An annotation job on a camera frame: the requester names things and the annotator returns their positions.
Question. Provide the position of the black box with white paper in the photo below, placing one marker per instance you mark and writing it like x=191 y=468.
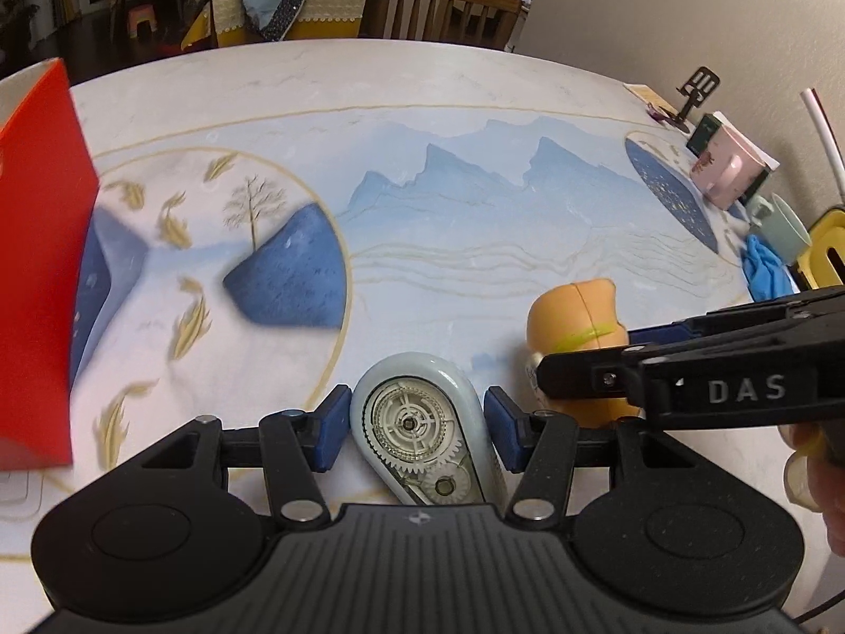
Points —
x=703 y=135

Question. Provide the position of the sofa with yellow cover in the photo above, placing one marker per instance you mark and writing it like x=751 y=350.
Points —
x=330 y=13

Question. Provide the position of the pink stool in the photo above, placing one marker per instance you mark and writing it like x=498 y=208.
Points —
x=142 y=18

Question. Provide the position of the red cardboard box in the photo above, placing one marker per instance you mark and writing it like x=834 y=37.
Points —
x=39 y=244

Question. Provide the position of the white pen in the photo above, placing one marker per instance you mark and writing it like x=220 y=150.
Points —
x=828 y=145

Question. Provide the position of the orange duck toy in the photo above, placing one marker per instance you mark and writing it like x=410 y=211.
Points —
x=574 y=314

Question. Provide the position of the person's right hand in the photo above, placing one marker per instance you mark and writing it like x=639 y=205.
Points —
x=815 y=469

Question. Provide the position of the wooden chair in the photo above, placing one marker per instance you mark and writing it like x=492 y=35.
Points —
x=442 y=6

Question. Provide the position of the pink mug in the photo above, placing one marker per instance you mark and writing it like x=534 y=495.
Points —
x=723 y=168

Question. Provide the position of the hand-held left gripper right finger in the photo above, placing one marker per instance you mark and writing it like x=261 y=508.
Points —
x=503 y=426

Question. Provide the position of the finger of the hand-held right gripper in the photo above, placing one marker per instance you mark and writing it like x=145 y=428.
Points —
x=693 y=386
x=667 y=332

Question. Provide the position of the black phone stand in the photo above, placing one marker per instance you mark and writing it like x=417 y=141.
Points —
x=700 y=86

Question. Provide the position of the pale green mug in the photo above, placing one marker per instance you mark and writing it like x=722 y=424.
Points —
x=785 y=228

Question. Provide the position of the blue cloth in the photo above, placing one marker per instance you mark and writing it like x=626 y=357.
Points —
x=769 y=271

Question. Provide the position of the yellow black case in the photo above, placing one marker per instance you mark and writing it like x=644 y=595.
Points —
x=828 y=244

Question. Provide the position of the yellow paper card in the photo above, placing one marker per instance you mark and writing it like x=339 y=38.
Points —
x=647 y=96

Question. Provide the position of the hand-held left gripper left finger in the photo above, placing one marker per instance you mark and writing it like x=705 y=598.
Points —
x=333 y=429

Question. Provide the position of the pale blue correction tape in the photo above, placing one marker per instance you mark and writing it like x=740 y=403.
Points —
x=409 y=422

